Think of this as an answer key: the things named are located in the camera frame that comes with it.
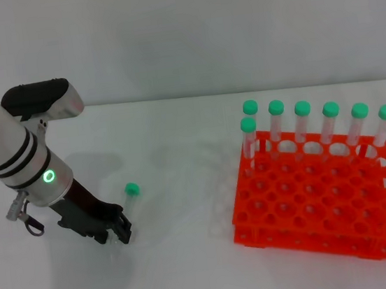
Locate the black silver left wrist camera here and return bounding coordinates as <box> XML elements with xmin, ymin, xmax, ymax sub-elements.
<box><xmin>0</xmin><ymin>74</ymin><xmax>87</xmax><ymax>127</ymax></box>

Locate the orange test tube rack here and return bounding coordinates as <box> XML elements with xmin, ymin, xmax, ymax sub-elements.
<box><xmin>220</xmin><ymin>115</ymin><xmax>386</xmax><ymax>278</ymax></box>

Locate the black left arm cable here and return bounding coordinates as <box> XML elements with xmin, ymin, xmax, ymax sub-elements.
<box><xmin>18</xmin><ymin>200</ymin><xmax>46</xmax><ymax>239</ymax></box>

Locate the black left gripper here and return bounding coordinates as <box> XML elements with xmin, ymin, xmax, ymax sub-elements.
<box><xmin>45</xmin><ymin>173</ymin><xmax>135</xmax><ymax>254</ymax></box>

